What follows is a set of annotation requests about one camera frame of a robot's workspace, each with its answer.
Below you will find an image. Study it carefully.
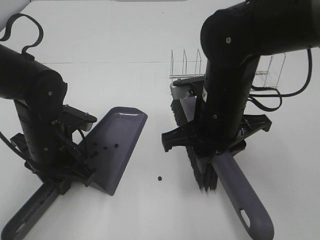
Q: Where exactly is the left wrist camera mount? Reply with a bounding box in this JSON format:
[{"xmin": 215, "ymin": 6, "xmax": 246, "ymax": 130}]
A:
[{"xmin": 62, "ymin": 104, "xmax": 98, "ymax": 133}]

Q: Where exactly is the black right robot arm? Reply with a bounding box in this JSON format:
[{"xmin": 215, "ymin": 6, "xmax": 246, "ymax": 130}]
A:
[{"xmin": 161, "ymin": 0, "xmax": 320, "ymax": 156}]

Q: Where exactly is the purple plastic dustpan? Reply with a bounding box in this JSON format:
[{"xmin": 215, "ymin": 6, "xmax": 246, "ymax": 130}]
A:
[{"xmin": 0, "ymin": 107, "xmax": 148, "ymax": 240}]

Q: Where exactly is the metal wire rack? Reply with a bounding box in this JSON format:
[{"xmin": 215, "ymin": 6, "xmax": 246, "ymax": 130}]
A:
[{"xmin": 169, "ymin": 49, "xmax": 287, "ymax": 88}]

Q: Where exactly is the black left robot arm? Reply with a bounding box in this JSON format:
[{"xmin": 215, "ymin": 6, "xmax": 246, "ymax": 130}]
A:
[{"xmin": 0, "ymin": 46, "xmax": 97, "ymax": 186}]

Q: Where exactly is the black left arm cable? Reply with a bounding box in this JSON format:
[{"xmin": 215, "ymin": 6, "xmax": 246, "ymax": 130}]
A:
[{"xmin": 0, "ymin": 13, "xmax": 45, "ymax": 61}]

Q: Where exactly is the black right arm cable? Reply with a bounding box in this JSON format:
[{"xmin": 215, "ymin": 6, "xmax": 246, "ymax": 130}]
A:
[{"xmin": 248, "ymin": 47, "xmax": 313, "ymax": 112}]

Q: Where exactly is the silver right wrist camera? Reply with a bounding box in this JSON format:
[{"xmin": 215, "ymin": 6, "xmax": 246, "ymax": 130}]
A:
[{"xmin": 169, "ymin": 75, "xmax": 205, "ymax": 100}]

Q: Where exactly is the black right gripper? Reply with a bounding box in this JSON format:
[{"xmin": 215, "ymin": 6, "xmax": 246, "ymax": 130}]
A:
[{"xmin": 161, "ymin": 114, "xmax": 272, "ymax": 153}]

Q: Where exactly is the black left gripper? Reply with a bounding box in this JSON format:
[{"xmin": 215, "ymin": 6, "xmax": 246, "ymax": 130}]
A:
[{"xmin": 10, "ymin": 133, "xmax": 96, "ymax": 195}]

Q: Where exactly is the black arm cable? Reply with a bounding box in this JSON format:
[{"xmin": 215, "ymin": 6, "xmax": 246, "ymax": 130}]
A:
[
  {"xmin": 248, "ymin": 47, "xmax": 313, "ymax": 112},
  {"xmin": 0, "ymin": 13, "xmax": 45, "ymax": 61}
]

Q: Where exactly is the pile of coffee beans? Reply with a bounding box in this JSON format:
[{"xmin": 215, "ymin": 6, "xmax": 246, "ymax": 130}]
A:
[{"xmin": 89, "ymin": 142, "xmax": 119, "ymax": 158}]

